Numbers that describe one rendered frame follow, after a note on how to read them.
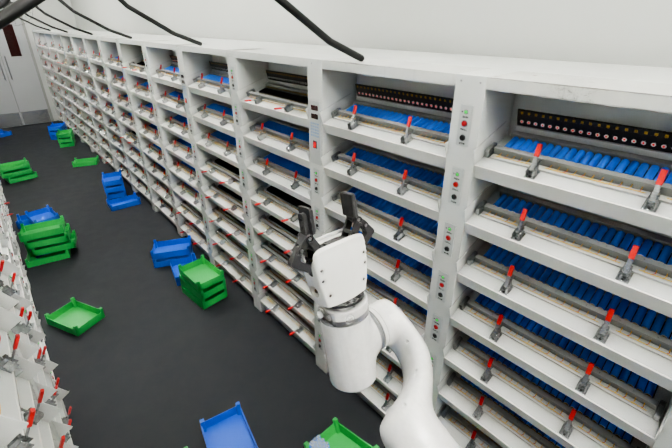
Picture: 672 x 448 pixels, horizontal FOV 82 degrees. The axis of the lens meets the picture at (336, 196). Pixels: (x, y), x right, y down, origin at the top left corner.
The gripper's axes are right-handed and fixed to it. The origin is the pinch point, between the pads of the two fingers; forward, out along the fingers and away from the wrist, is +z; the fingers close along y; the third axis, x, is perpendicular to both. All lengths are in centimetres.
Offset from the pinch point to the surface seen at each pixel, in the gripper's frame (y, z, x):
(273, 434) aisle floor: 16, -142, -106
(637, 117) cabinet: 90, -1, 12
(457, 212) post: 66, -27, -27
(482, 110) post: 68, 5, -18
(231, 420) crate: 2, -138, -124
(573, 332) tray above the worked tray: 70, -57, 7
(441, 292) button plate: 65, -58, -36
